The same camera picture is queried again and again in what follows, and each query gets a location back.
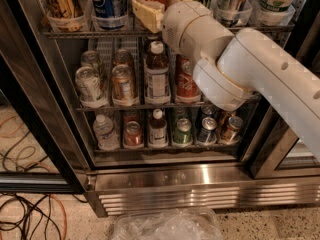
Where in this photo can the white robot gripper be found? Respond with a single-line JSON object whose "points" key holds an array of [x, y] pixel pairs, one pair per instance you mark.
{"points": [[180, 21]]}

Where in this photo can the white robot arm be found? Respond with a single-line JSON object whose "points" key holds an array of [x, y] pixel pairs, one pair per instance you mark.
{"points": [[229, 67]]}

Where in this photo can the blue pepsi can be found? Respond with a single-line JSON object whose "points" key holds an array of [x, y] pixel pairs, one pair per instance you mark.
{"points": [[110, 14]]}

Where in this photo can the gold can back middle shelf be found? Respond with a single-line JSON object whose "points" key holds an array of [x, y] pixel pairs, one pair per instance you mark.
{"points": [[123, 56]]}

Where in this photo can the gold can shelf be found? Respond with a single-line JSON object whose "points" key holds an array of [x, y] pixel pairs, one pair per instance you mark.
{"points": [[123, 56], [123, 83]]}

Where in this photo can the blue red bull can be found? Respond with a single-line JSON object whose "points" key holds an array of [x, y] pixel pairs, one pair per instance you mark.
{"points": [[229, 10]]}

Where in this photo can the brown tea bottle middle shelf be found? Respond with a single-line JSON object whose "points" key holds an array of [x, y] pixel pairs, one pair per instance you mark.
{"points": [[157, 75]]}

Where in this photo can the brown tea bottle shelf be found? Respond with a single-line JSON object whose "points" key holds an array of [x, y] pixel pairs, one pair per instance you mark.
{"points": [[158, 129], [157, 75]]}

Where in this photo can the red coke can front middle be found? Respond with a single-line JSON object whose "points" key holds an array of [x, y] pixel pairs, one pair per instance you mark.
{"points": [[186, 89]]}

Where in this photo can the silver can back left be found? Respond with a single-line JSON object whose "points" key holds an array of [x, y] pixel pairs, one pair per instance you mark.
{"points": [[91, 58]]}

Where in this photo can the silver can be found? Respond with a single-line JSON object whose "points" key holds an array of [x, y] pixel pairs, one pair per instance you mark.
{"points": [[88, 83], [91, 58]]}

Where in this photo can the gold can front middle shelf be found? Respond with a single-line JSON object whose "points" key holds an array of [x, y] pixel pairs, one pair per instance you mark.
{"points": [[123, 83]]}

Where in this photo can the yellow gold tall can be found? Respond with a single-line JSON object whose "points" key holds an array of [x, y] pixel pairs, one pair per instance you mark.
{"points": [[65, 15]]}

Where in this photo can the silver can front left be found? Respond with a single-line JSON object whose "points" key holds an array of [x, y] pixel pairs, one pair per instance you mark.
{"points": [[88, 83]]}

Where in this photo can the stainless steel fridge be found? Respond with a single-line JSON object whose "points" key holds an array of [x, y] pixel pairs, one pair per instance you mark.
{"points": [[269, 165]]}

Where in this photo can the brown tea bottle bottom shelf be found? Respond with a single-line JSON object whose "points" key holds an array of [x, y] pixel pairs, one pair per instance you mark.
{"points": [[158, 129]]}

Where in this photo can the green can bottom shelf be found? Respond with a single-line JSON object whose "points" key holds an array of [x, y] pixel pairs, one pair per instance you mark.
{"points": [[182, 135]]}

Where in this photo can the blue can bottom front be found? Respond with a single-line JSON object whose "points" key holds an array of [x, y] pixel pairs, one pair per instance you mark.
{"points": [[206, 131]]}

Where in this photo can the red can bottom shelf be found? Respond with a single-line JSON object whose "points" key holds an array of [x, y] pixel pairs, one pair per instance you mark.
{"points": [[133, 134]]}

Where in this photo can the gold can bottom front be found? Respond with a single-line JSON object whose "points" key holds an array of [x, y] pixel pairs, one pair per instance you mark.
{"points": [[230, 133]]}

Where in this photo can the clear water bottle bottom shelf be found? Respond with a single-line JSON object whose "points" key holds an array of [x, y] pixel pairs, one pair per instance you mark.
{"points": [[105, 133]]}

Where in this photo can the clear plastic bag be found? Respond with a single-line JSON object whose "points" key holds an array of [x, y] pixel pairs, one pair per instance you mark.
{"points": [[173, 224]]}

